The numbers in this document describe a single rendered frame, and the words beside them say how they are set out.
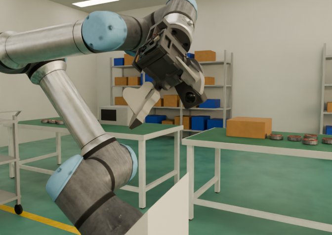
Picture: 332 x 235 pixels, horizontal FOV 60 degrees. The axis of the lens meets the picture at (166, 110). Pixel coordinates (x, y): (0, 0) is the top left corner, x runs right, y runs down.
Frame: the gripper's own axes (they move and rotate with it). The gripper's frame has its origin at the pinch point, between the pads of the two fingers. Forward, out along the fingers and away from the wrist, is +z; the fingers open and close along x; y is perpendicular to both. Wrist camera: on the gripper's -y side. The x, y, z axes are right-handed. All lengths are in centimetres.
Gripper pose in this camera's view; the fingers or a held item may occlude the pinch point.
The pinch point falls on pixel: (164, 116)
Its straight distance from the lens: 45.9
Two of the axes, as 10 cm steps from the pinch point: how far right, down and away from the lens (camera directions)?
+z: -1.6, 7.1, -6.9
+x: 7.4, -3.7, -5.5
